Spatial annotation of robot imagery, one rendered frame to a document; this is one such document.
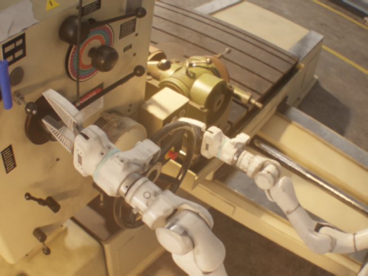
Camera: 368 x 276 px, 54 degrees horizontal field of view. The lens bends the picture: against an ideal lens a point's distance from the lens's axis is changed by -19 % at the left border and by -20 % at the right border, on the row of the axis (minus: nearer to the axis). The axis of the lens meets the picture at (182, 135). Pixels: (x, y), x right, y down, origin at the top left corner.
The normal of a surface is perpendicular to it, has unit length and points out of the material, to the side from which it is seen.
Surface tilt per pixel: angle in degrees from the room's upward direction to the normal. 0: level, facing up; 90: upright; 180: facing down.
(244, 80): 0
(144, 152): 12
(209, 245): 44
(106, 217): 0
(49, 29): 90
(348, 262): 0
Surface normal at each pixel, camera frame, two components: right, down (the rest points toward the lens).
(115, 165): -0.26, -0.07
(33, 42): 0.80, 0.47
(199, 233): 0.53, -0.23
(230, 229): 0.11, -0.73
